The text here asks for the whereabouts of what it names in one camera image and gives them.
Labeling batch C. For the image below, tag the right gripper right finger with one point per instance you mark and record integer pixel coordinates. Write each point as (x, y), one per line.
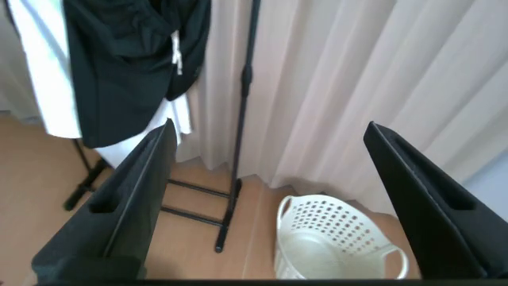
(436, 214)

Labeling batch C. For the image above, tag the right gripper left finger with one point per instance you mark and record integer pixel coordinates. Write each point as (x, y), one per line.
(119, 214)

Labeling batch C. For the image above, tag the black garment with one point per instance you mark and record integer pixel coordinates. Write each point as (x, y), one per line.
(119, 79)

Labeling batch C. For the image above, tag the white printed shirt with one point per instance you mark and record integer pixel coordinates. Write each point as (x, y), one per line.
(47, 79)

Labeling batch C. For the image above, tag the white laundry basket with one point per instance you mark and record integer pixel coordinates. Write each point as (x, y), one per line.
(317, 246)

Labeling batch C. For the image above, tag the black clothes rack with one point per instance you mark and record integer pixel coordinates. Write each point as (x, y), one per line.
(242, 119)

